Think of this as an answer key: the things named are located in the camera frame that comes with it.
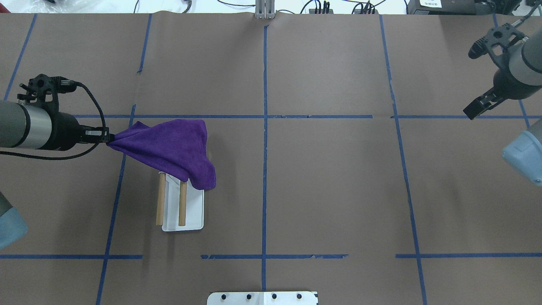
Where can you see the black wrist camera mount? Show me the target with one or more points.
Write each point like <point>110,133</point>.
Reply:
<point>499,43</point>
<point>42,91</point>

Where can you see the white towel rack stand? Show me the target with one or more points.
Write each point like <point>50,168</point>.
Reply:
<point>179,205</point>

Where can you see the aluminium frame post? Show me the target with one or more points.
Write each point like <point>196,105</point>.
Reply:
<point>265,9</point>

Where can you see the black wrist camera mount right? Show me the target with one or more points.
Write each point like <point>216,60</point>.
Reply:
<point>499,43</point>

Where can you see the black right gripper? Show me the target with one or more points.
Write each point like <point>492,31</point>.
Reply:
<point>507,83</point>

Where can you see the black box white label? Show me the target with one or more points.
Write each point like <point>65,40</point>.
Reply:
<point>450,7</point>

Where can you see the purple microfibre towel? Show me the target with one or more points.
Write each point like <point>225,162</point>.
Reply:
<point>177,147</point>

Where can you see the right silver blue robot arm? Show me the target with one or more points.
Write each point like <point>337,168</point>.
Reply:
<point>524,153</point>

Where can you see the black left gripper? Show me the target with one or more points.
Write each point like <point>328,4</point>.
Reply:
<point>65,131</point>

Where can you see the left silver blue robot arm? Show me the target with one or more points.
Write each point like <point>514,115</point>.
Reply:
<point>30,127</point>

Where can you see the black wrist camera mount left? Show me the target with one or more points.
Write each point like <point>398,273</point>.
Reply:
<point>42,91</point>

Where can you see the crumpled clear plastic wrap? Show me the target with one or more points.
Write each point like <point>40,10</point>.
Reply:
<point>63,6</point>

